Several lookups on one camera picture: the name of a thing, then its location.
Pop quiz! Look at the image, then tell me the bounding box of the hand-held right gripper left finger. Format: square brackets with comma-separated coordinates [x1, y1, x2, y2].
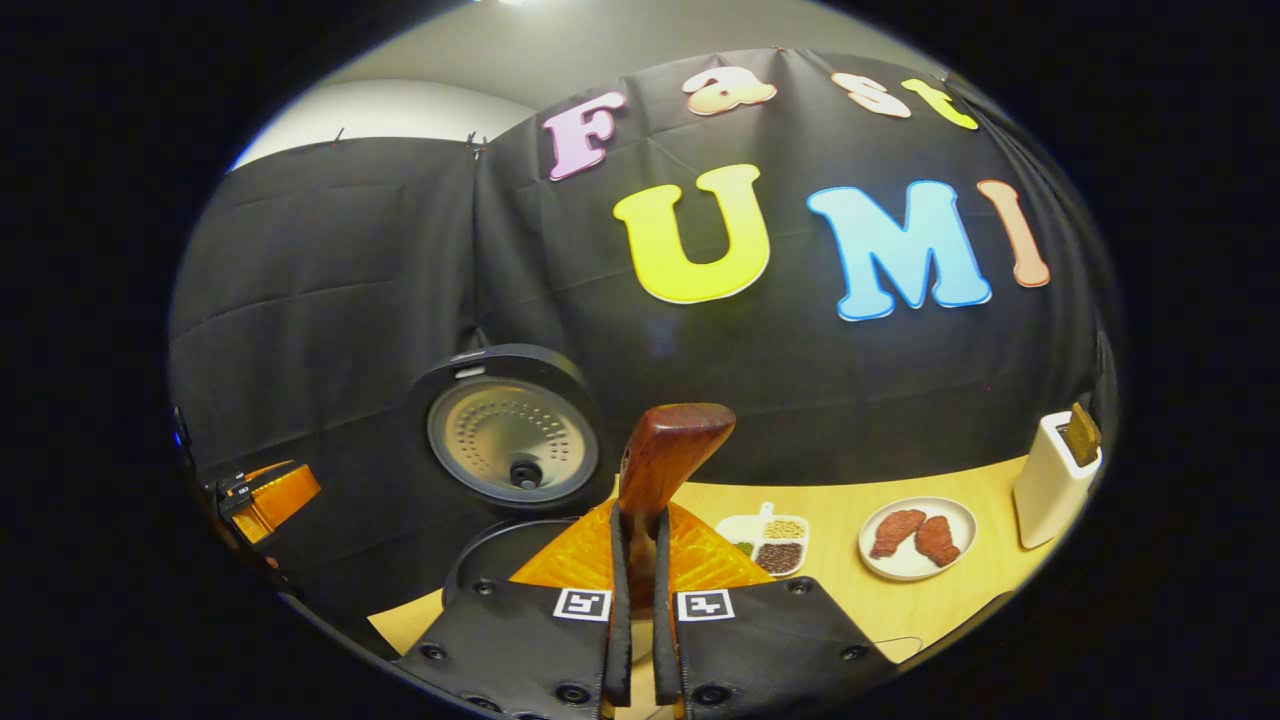
[393, 500, 633, 719]

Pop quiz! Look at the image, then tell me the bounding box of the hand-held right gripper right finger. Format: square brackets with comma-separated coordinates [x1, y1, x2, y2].
[655, 500, 896, 716]

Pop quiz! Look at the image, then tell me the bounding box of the brown wooden spoon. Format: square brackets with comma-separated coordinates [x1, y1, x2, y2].
[618, 403, 737, 611]

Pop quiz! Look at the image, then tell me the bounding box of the dark lidded rice cooker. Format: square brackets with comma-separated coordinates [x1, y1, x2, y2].
[410, 344, 606, 611]

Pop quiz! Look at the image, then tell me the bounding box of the white divided grain dish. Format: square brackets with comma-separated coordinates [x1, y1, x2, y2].
[715, 502, 811, 578]

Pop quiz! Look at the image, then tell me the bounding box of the black backdrop cloth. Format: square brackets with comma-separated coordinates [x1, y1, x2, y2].
[168, 48, 1119, 641]

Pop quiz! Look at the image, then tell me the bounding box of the reddish brown meat piece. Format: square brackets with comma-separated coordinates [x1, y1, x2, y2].
[915, 515, 962, 568]
[869, 509, 927, 560]

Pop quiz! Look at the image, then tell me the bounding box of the white round plate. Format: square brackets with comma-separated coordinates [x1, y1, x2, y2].
[858, 497, 978, 582]

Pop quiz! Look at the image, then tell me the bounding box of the white toaster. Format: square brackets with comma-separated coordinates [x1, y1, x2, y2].
[1012, 410, 1103, 549]

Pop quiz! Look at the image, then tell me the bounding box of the brown bread slice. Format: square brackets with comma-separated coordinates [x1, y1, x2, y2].
[1062, 402, 1102, 467]

